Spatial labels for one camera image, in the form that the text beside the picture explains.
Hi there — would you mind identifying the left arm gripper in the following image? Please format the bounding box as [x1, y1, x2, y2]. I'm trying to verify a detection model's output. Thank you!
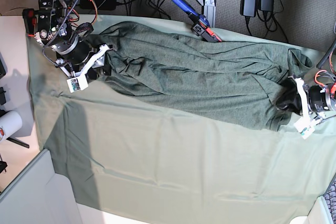
[276, 79, 302, 115]

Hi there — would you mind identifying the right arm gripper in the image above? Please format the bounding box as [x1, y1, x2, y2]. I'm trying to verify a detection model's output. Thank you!
[88, 52, 112, 80]

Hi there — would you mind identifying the green T-shirt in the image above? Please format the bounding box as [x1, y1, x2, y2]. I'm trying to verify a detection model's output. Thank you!
[87, 22, 312, 131]

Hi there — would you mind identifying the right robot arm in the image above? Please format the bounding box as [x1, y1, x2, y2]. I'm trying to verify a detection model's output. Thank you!
[27, 0, 114, 80]

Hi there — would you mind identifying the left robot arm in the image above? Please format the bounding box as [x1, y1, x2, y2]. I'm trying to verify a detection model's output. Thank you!
[276, 42, 335, 116]

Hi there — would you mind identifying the black power adapter left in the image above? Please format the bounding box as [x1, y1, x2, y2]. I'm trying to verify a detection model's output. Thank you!
[79, 0, 119, 10]

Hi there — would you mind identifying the blue orange clamp at corner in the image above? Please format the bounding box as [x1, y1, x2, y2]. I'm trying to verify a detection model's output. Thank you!
[22, 8, 38, 37]

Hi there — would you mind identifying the blue orange clamp on cloth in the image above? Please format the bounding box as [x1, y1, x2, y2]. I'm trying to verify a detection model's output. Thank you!
[172, 0, 222, 42]

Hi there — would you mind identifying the white paper roll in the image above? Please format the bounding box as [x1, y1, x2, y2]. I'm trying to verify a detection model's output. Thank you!
[0, 111, 23, 141]

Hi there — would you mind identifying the black stick on table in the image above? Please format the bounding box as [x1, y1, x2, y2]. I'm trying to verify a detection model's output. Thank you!
[7, 137, 30, 148]

